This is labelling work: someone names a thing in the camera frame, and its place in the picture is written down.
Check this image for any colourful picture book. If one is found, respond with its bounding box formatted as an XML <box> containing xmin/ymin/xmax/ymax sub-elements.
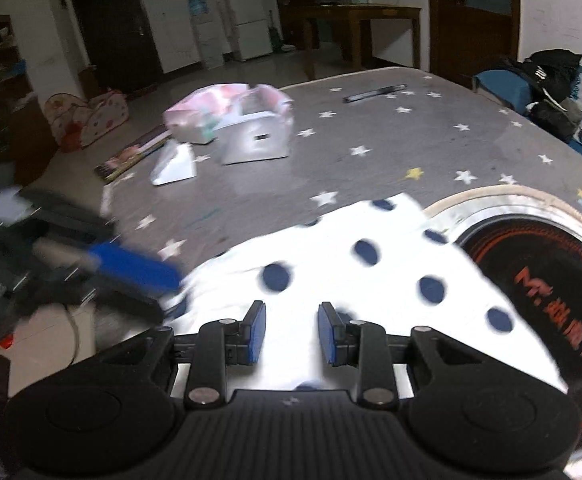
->
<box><xmin>94</xmin><ymin>125</ymin><xmax>172</xmax><ymax>183</ymax></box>

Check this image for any black bag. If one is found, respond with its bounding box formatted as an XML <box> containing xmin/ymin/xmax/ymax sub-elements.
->
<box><xmin>503</xmin><ymin>49</ymin><xmax>582</xmax><ymax>142</ymax></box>

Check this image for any white pink storage box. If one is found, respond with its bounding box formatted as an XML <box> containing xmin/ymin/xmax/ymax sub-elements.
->
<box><xmin>220</xmin><ymin>100</ymin><xmax>293</xmax><ymax>166</ymax></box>

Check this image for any round black induction cooker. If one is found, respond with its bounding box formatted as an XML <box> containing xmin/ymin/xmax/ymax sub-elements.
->
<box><xmin>423</xmin><ymin>185</ymin><xmax>582</xmax><ymax>478</ymax></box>

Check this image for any black pen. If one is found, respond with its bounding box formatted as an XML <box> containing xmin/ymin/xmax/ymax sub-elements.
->
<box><xmin>342</xmin><ymin>84</ymin><xmax>406</xmax><ymax>104</ymax></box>

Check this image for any brown wooden door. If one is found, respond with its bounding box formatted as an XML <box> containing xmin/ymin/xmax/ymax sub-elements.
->
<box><xmin>426</xmin><ymin>0</ymin><xmax>520</xmax><ymax>88</ymax></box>

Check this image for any dark wooden shelf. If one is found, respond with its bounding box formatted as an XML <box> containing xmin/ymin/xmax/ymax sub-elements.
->
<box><xmin>0</xmin><ymin>15</ymin><xmax>37</xmax><ymax>166</ymax></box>

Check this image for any wooden table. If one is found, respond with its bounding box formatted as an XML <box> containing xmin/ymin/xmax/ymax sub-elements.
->
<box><xmin>283</xmin><ymin>4</ymin><xmax>423</xmax><ymax>81</ymax></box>

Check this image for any white fridge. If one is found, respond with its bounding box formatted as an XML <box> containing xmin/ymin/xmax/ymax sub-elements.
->
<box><xmin>222</xmin><ymin>0</ymin><xmax>273</xmax><ymax>62</ymax></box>

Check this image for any white polka-dot garment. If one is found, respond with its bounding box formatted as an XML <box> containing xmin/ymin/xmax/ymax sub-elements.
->
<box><xmin>163</xmin><ymin>192</ymin><xmax>569</xmax><ymax>396</ymax></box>

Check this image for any blue sofa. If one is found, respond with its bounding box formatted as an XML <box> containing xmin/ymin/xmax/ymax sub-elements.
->
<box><xmin>473</xmin><ymin>69</ymin><xmax>582</xmax><ymax>176</ymax></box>

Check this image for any dark door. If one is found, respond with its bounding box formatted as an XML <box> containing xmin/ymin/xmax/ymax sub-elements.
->
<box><xmin>71</xmin><ymin>0</ymin><xmax>164</xmax><ymax>93</ymax></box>

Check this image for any grey star-print table cover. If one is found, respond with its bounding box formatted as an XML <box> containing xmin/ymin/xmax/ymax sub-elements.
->
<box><xmin>101</xmin><ymin>66</ymin><xmax>582</xmax><ymax>311</ymax></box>

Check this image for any pink dotted play tent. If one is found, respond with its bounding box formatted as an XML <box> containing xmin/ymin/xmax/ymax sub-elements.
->
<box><xmin>44</xmin><ymin>90</ymin><xmax>131</xmax><ymax>153</ymax></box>

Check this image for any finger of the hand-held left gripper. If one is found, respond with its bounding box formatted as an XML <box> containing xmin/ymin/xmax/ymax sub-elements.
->
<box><xmin>18</xmin><ymin>187</ymin><xmax>183</xmax><ymax>295</ymax></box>
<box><xmin>36</xmin><ymin>270</ymin><xmax>167</xmax><ymax>325</ymax></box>

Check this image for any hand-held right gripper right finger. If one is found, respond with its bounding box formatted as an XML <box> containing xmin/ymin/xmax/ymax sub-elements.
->
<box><xmin>318</xmin><ymin>302</ymin><xmax>487</xmax><ymax>409</ymax></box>

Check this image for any black cable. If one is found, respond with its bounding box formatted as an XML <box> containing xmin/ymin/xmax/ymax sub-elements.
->
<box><xmin>64</xmin><ymin>304</ymin><xmax>83</xmax><ymax>367</ymax></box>

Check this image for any white folded paper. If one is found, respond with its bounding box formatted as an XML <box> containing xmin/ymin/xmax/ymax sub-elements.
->
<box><xmin>150</xmin><ymin>140</ymin><xmax>197</xmax><ymax>187</ymax></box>

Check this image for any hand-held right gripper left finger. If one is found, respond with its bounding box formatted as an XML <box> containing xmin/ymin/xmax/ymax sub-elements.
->
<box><xmin>98</xmin><ymin>300</ymin><xmax>267</xmax><ymax>410</ymax></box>

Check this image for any water dispenser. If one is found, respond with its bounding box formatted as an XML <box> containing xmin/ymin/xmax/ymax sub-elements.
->
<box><xmin>187</xmin><ymin>0</ymin><xmax>225</xmax><ymax>71</ymax></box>

